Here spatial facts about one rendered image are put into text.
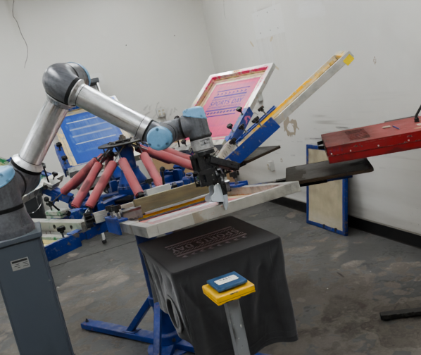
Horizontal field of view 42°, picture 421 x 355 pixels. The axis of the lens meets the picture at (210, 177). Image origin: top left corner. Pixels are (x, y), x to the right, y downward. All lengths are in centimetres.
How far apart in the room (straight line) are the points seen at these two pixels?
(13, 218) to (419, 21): 286
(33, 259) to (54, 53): 469
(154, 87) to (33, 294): 491
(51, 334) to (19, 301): 16
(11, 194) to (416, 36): 284
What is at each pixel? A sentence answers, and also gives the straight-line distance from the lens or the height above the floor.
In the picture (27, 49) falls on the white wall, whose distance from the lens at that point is 650.
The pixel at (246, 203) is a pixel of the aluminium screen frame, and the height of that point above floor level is 114.
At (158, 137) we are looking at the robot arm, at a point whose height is 144.
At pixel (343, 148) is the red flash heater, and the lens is 290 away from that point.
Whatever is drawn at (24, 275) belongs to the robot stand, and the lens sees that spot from 202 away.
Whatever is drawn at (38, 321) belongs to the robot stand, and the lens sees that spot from 207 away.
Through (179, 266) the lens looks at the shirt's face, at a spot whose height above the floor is 95.
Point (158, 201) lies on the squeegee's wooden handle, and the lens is 244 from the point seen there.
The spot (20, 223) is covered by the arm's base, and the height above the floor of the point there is 124.
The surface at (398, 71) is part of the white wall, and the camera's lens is 414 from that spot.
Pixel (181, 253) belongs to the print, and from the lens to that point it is 216.
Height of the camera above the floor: 162
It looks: 11 degrees down
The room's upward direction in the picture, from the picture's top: 12 degrees counter-clockwise
